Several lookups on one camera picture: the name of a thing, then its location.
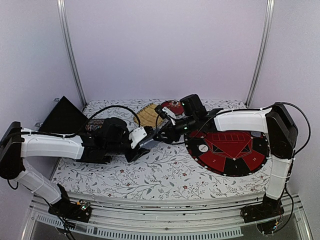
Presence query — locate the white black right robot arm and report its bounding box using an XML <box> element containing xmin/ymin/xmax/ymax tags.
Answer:
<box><xmin>154</xmin><ymin>94</ymin><xmax>298</xmax><ymax>218</ymax></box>

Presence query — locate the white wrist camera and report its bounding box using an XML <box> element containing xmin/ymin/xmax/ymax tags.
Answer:
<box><xmin>128</xmin><ymin>127</ymin><xmax>147</xmax><ymax>149</ymax></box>
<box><xmin>159</xmin><ymin>106</ymin><xmax>177</xmax><ymax>126</ymax></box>

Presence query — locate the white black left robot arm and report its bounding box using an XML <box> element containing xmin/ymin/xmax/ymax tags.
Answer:
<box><xmin>0</xmin><ymin>117</ymin><xmax>154</xmax><ymax>217</ymax></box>

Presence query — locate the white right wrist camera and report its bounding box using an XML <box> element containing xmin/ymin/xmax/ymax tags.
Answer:
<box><xmin>159</xmin><ymin>106</ymin><xmax>177</xmax><ymax>126</ymax></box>

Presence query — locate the aluminium frame post right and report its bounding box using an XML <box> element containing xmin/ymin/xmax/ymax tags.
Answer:
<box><xmin>245</xmin><ymin>0</ymin><xmax>275</xmax><ymax>107</ymax></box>

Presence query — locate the white dealer button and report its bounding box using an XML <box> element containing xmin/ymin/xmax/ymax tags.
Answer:
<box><xmin>198</xmin><ymin>144</ymin><xmax>209</xmax><ymax>153</ymax></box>

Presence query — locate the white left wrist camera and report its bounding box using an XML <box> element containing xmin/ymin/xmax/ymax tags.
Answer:
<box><xmin>128</xmin><ymin>127</ymin><xmax>147</xmax><ymax>149</ymax></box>

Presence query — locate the black poker set case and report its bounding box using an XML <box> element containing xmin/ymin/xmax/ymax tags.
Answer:
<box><xmin>38</xmin><ymin>96</ymin><xmax>88</xmax><ymax>135</ymax></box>

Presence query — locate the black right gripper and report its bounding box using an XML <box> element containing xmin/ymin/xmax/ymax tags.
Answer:
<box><xmin>153</xmin><ymin>114</ymin><xmax>198</xmax><ymax>144</ymax></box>

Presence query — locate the round red black poker mat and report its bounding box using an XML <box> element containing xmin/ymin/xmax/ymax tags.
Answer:
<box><xmin>184</xmin><ymin>131</ymin><xmax>270</xmax><ymax>177</ymax></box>

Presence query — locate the woven bamboo tray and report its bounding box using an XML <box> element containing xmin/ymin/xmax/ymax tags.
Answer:
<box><xmin>136</xmin><ymin>103</ymin><xmax>158</xmax><ymax>128</ymax></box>

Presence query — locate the red floral round plate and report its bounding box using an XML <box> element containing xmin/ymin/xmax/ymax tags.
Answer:
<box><xmin>160</xmin><ymin>100</ymin><xmax>184</xmax><ymax>116</ymax></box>

